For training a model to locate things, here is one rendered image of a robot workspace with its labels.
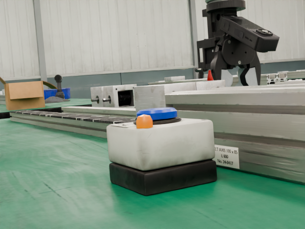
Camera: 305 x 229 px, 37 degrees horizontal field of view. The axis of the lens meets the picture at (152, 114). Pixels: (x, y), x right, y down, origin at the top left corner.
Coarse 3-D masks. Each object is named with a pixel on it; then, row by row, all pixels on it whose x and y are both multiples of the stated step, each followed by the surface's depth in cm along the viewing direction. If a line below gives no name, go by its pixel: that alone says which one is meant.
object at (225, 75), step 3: (222, 72) 81; (225, 72) 81; (228, 72) 81; (222, 75) 81; (225, 75) 81; (228, 75) 81; (231, 75) 82; (222, 78) 81; (225, 78) 81; (228, 78) 81; (231, 78) 82; (225, 81) 81; (228, 81) 81; (231, 81) 82; (228, 84) 81; (231, 84) 82
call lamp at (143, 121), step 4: (140, 116) 41; (144, 116) 41; (148, 116) 41; (136, 120) 41; (140, 120) 41; (144, 120) 40; (148, 120) 41; (136, 124) 41; (140, 124) 41; (144, 124) 40; (148, 124) 41; (152, 124) 41; (140, 128) 41; (144, 128) 40
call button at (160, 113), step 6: (156, 108) 45; (162, 108) 45; (168, 108) 45; (174, 108) 45; (138, 114) 44; (150, 114) 43; (156, 114) 43; (162, 114) 43; (168, 114) 44; (174, 114) 44
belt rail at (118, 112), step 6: (66, 108) 167; (72, 108) 161; (78, 108) 156; (84, 108) 150; (90, 108) 146; (96, 108) 143; (102, 108) 140; (108, 108) 137; (114, 108) 135; (120, 108) 132; (126, 108) 130; (132, 108) 127; (90, 114) 146; (96, 114) 141; (102, 114) 139; (108, 114) 135; (114, 114) 131; (120, 114) 127; (126, 114) 124; (132, 114) 119
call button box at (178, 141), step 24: (168, 120) 43; (192, 120) 44; (120, 144) 44; (144, 144) 40; (168, 144) 41; (192, 144) 43; (120, 168) 45; (144, 168) 40; (168, 168) 42; (192, 168) 43; (144, 192) 40
